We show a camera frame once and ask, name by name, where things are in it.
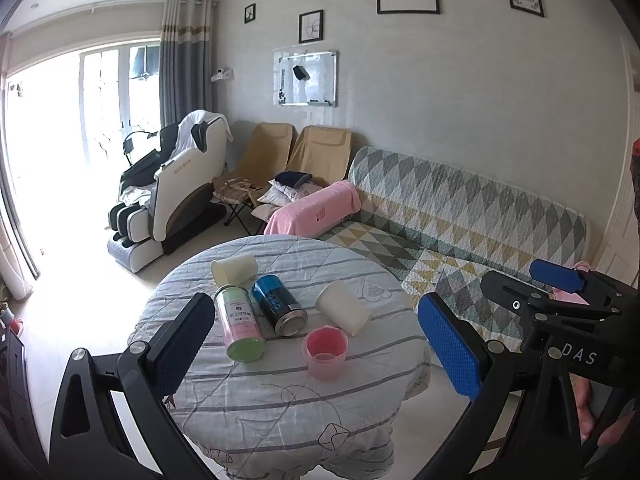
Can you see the beige plaid cloth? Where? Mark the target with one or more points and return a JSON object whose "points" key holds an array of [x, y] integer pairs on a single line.
{"points": [[235, 190]]}

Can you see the pink towel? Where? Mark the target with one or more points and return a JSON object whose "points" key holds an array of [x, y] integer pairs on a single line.
{"points": [[310, 212]]}

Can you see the dark cabinet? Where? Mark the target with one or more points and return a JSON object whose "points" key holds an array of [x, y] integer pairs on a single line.
{"points": [[12, 385]]}

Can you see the person's right hand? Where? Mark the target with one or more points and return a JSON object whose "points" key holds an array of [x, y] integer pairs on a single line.
{"points": [[583, 410]]}

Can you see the pink cloth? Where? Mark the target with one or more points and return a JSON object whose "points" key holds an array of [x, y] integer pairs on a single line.
{"points": [[570, 298]]}

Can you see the white door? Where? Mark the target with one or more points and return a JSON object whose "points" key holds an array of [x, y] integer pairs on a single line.
{"points": [[622, 210]]}

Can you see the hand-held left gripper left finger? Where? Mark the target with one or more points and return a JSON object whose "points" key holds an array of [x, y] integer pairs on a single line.
{"points": [[187, 327]]}

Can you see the white towel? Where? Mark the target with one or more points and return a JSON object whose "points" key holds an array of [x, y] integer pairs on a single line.
{"points": [[192, 122]]}

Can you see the wall whiteboard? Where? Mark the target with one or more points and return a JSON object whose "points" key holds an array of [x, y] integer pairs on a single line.
{"points": [[320, 77]]}

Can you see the white cup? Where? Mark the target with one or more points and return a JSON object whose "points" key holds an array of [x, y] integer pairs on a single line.
{"points": [[235, 267], [342, 305]]}

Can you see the black whiteboard eraser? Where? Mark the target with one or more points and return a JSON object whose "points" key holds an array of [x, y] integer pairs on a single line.
{"points": [[301, 73]]}

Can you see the sofa with diamond-pattern cover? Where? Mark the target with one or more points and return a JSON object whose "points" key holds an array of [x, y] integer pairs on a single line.
{"points": [[450, 210]]}

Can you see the round table with striped cloth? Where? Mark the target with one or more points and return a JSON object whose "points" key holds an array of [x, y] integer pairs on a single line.
{"points": [[280, 410]]}

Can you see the green and pink can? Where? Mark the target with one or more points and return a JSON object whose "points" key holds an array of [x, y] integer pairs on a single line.
{"points": [[239, 322]]}

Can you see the glass sliding door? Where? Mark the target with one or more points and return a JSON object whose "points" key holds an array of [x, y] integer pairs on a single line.
{"points": [[75, 160]]}

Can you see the pink plastic cup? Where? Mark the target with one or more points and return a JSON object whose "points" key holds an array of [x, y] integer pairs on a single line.
{"points": [[325, 355]]}

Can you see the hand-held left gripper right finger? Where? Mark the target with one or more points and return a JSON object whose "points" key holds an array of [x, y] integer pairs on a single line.
{"points": [[447, 345]]}

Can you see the line drawing picture frame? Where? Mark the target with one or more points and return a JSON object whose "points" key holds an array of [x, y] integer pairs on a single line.
{"points": [[311, 26]]}

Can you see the dark navy cloth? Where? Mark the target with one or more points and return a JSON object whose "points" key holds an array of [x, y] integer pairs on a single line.
{"points": [[292, 178]]}

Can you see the white patterned pillow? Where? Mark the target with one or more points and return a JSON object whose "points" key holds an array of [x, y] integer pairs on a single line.
{"points": [[280, 194]]}

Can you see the white wall device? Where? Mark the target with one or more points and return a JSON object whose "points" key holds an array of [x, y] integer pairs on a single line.
{"points": [[222, 74]]}

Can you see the beige folding chair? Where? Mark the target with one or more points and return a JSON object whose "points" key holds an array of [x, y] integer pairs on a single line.
{"points": [[270, 147], [322, 152]]}

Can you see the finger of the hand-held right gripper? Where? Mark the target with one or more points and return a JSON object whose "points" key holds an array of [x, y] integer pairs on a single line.
{"points": [[505, 290], [555, 274]]}

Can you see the grey and beige curtain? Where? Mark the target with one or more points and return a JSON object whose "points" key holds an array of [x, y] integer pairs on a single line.
{"points": [[187, 60]]}

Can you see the red patterned cloth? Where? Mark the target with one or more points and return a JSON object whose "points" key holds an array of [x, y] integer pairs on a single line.
{"points": [[636, 180]]}

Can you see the blue and black can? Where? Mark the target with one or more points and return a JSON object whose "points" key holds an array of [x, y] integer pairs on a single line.
{"points": [[277, 302]]}

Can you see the tiny black picture frame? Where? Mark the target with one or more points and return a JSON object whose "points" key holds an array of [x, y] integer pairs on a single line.
{"points": [[250, 13]]}

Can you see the white and black massage chair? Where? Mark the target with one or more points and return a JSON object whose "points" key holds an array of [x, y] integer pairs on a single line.
{"points": [[175, 200]]}

